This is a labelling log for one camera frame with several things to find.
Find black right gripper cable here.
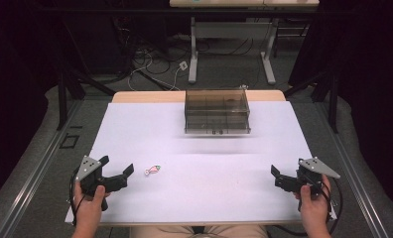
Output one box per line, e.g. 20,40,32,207
321,178,345,236

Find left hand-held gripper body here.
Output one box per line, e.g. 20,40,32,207
74,155,129,212

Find black metal stand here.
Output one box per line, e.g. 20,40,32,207
283,70,340,135
56,65,117,132

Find clear grey drawer box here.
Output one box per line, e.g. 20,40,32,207
184,87,252,136

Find person's right hand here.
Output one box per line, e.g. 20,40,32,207
293,174,333,230

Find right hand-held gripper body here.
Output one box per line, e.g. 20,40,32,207
274,156,341,212

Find black floor cable tangle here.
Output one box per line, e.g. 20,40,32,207
111,16,198,90

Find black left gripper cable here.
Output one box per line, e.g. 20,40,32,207
68,167,83,226

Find white floor cable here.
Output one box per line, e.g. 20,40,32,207
127,53,183,92

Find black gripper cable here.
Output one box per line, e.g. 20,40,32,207
321,178,345,236
68,167,83,226

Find person's left hand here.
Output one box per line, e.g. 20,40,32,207
72,181,112,232

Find small pink green keychain charm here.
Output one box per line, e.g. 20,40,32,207
143,164,162,177

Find white-legged desk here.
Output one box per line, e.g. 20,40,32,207
169,0,321,85

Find person's beige trousers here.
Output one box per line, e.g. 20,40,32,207
129,224,269,238

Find white table mat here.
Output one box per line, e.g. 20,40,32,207
65,100,337,228

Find grey metal floor rail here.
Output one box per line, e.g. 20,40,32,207
0,98,85,238
317,102,391,238

